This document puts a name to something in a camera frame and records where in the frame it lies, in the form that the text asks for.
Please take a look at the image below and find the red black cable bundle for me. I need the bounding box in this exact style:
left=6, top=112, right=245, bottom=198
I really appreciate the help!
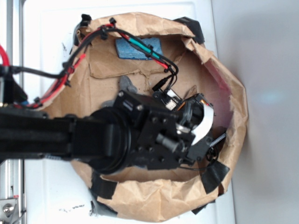
left=0, top=18, right=180, bottom=109

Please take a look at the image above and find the wrist camera with ribbon cable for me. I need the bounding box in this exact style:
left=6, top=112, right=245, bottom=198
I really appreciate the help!
left=152, top=89, right=227, bottom=162

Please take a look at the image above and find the black tape strip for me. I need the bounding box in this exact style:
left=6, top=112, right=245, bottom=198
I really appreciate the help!
left=90, top=171, right=117, bottom=199
left=201, top=161, right=230, bottom=194

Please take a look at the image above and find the brown wood chip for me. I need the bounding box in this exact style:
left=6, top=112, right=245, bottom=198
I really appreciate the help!
left=184, top=85, right=198, bottom=99

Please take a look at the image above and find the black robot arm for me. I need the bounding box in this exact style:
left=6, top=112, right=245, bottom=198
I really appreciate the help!
left=0, top=91, right=196, bottom=175

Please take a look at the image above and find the black tape strip right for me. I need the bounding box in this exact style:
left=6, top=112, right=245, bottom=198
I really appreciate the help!
left=201, top=161, right=230, bottom=194

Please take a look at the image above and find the black tape strip left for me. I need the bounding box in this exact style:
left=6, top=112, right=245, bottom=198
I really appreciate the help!
left=90, top=171, right=117, bottom=199

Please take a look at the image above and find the aluminium rail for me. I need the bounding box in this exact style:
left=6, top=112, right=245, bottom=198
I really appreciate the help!
left=0, top=0, right=26, bottom=224

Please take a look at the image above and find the crumpled brown paper bag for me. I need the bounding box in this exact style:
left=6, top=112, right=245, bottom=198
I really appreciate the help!
left=44, top=12, right=248, bottom=222

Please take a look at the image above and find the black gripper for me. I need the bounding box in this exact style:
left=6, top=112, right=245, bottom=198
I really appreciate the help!
left=113, top=91, right=196, bottom=170

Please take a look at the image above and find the small black tape piece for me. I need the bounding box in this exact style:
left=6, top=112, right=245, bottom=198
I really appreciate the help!
left=174, top=17, right=205, bottom=44

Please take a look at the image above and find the blue sponge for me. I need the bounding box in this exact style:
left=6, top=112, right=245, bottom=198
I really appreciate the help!
left=115, top=37, right=163, bottom=60

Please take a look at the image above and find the grey plush bunny toy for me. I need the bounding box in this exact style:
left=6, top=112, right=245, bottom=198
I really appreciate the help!
left=101, top=76, right=137, bottom=108

